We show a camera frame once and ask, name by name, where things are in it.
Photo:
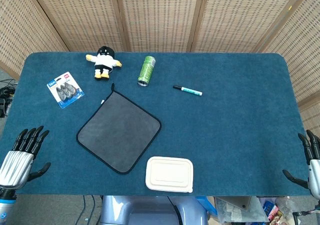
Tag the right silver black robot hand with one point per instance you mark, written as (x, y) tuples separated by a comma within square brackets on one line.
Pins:
[(314, 171)]

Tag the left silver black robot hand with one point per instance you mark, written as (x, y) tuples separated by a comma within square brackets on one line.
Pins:
[(16, 162)]

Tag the grey and green cloth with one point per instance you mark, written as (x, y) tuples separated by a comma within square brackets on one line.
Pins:
[(120, 130)]

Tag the small blue box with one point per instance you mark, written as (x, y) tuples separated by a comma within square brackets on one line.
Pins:
[(269, 207)]

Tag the blue tape blister pack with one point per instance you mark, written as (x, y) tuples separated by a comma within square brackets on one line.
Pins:
[(65, 90)]

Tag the blue table cloth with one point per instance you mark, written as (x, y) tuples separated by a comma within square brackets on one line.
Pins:
[(225, 135)]

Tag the black white plush doll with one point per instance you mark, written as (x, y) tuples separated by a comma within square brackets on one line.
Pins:
[(104, 61)]

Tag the grey-blue robot torso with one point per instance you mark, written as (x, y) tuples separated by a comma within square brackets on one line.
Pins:
[(150, 211)]

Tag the beige lidded food container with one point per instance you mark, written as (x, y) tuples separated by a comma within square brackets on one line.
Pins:
[(169, 174)]

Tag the teal white marker pen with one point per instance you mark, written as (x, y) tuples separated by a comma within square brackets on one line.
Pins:
[(190, 90)]

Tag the green drink can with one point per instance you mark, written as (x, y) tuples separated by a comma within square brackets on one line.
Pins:
[(146, 70)]

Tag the wicker folding screen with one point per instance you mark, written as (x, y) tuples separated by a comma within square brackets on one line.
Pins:
[(160, 17)]

